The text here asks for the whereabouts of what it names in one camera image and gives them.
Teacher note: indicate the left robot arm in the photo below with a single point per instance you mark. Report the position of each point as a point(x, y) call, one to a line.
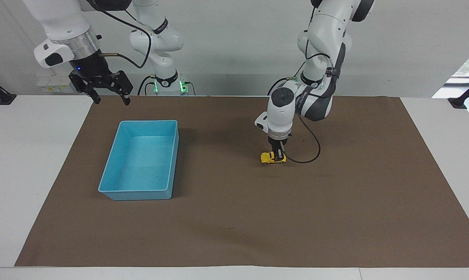
point(324, 35)

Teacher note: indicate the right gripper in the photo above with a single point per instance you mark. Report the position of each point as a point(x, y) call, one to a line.
point(89, 67)

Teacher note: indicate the light blue plastic bin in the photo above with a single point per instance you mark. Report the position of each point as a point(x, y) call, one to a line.
point(144, 159)

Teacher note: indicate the yellow toy beetle car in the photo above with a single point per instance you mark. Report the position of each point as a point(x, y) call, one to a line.
point(267, 157)

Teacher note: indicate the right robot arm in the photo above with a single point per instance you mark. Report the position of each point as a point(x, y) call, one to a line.
point(59, 15)

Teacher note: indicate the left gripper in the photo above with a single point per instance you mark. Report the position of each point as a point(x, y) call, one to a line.
point(279, 141)

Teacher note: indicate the black stand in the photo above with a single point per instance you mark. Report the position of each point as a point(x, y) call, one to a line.
point(2, 97)
point(461, 102)

